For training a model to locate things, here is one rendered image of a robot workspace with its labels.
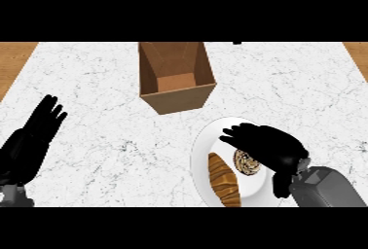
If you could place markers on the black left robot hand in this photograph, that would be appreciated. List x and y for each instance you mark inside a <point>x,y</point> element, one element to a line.
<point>30,142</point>

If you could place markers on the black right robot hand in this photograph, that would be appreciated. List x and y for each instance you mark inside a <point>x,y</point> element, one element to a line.
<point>268,142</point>

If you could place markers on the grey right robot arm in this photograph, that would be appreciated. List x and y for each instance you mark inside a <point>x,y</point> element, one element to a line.
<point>326,188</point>

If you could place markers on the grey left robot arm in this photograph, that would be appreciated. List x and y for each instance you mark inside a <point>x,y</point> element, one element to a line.
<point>17,195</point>

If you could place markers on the white plate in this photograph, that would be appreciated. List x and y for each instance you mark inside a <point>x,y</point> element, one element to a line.
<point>203,162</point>

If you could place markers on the brown cardboard box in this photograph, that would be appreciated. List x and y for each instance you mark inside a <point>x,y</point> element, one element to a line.
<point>175,76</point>

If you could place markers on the brown croissant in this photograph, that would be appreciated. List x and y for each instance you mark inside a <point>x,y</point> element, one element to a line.
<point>224,181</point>

